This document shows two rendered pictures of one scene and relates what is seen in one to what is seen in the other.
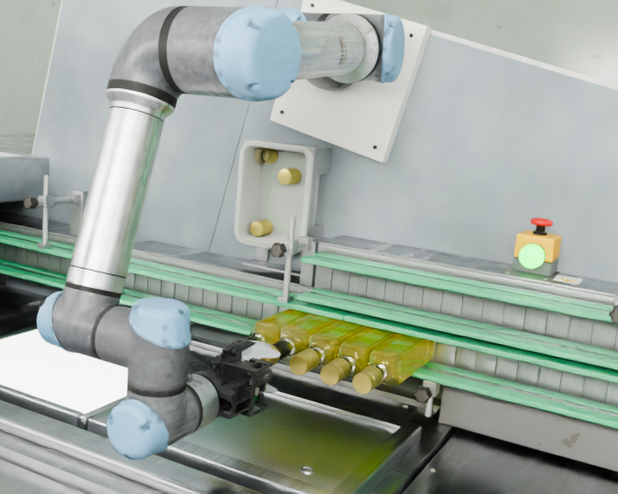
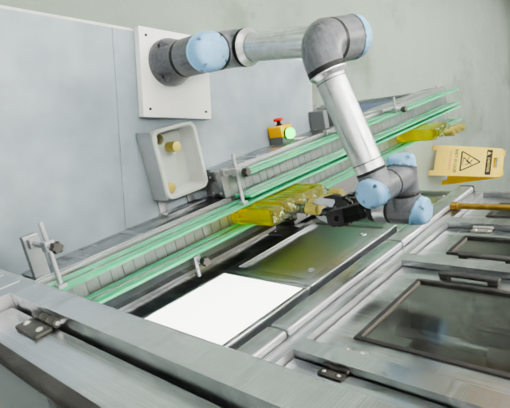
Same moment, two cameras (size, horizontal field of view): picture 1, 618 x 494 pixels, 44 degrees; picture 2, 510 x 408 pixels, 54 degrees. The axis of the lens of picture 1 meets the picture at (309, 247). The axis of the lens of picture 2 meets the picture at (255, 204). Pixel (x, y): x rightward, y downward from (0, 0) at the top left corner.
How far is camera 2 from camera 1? 174 cm
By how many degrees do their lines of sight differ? 68
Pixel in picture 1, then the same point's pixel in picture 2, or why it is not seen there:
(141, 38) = (338, 34)
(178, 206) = (89, 210)
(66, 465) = (354, 292)
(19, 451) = (338, 309)
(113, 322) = (401, 171)
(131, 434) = (429, 209)
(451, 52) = not seen: hidden behind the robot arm
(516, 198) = (259, 115)
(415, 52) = not seen: hidden behind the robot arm
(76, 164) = not seen: outside the picture
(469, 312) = (289, 167)
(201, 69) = (360, 44)
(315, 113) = (169, 103)
